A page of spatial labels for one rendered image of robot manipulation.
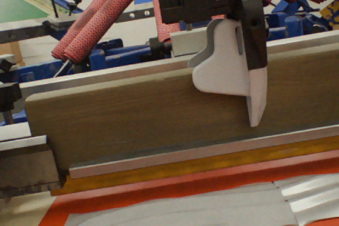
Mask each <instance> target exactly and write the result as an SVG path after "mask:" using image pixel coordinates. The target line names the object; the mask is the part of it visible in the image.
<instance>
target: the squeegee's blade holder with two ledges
mask: <svg viewBox="0 0 339 226"><path fill-rule="evenodd" d="M333 136H339V119H338V120H334V121H328V122H319V123H315V124H309V125H303V126H299V127H289V128H284V129H280V130H274V131H264V132H261V133H254V134H251V135H244V136H235V137H231V138H225V139H219V140H212V141H206V142H200V143H196V144H186V145H180V146H176V147H171V148H161V149H158V150H151V151H145V152H141V153H132V154H128V155H122V156H116V157H112V158H103V159H97V160H92V161H87V162H77V163H74V164H71V166H70V168H69V172H70V178H71V179H80V178H86V177H90V176H97V175H100V174H110V173H115V172H119V171H126V170H135V169H139V168H145V167H151V166H158V165H165V164H170V163H175V162H184V161H190V160H193V159H200V158H210V157H213V156H219V155H225V154H229V153H239V152H243V151H249V150H255V149H259V148H268V147H275V146H278V145H285V144H293V143H298V142H303V141H310V140H317V139H323V138H329V137H333Z"/></svg>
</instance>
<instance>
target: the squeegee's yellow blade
mask: <svg viewBox="0 0 339 226"><path fill-rule="evenodd" d="M338 140H339V136H333V137H329V138H323V139H317V140H310V141H303V142H298V143H293V144H285V145H278V146H275V147H268V148H259V149H255V150H249V151H243V152H239V153H229V154H225V155H219V156H213V157H210V158H200V159H193V160H190V161H184V162H175V163H170V164H165V165H158V166H151V167H145V168H139V169H135V170H126V171H119V172H115V173H110V174H100V175H97V176H90V177H86V178H80V179H71V178H70V174H66V179H67V180H66V183H65V184H64V185H69V184H79V183H83V182H88V181H95V180H98V179H108V178H114V177H118V176H124V175H128V174H138V173H144V172H148V171H153V170H163V169H167V168H173V167H179V166H186V165H193V164H198V163H202V162H212V161H218V160H222V159H228V158H237V157H241V156H247V155H254V154H257V153H267V152H271V151H277V150H283V149H287V148H296V147H302V146H307V145H312V144H322V143H325V142H332V141H338Z"/></svg>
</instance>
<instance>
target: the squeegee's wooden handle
mask: <svg viewBox="0 0 339 226"><path fill-rule="evenodd" d="M267 63H268V64H267V99H266V106H265V109H264V110H263V115H262V118H261V120H260V122H259V124H258V126H256V127H250V120H249V113H248V106H247V101H246V96H236V95H225V94H219V93H209V92H204V91H200V90H198V89H197V87H196V86H195V85H194V83H193V70H194V69H195V68H196V67H191V68H185V69H181V70H172V71H166V72H162V73H156V74H153V75H144V76H138V77H134V78H128V79H119V80H115V81H109V82H103V83H96V84H90V85H84V86H80V87H71V88H65V89H62V90H55V91H46V92H43V93H37V94H33V95H31V96H29V97H27V98H26V101H25V104H24V110H25V114H26V117H27V122H28V126H29V129H30V133H31V137H32V138H34V137H38V136H44V135H47V136H48V138H49V139H50V140H51V141H52V142H53V144H54V148H55V151H56V155H57V157H58V164H59V168H60V171H61V175H65V174H70V172H69V168H70V166H71V164H74V163H77V162H87V161H92V160H97V159H103V158H112V157H116V156H122V155H128V154H132V153H141V152H145V151H151V150H158V149H161V148H171V147H176V146H180V145H186V144H196V143H200V142H206V141H212V140H219V139H225V138H231V137H235V136H244V135H251V134H254V133H261V132H264V131H274V130H280V129H284V128H289V127H299V126H303V125H309V124H315V123H319V122H328V121H334V120H338V119H339V43H336V44H327V45H321V46H317V47H311V48H302V49H298V50H293V51H289V52H283V53H273V54H270V55H267Z"/></svg>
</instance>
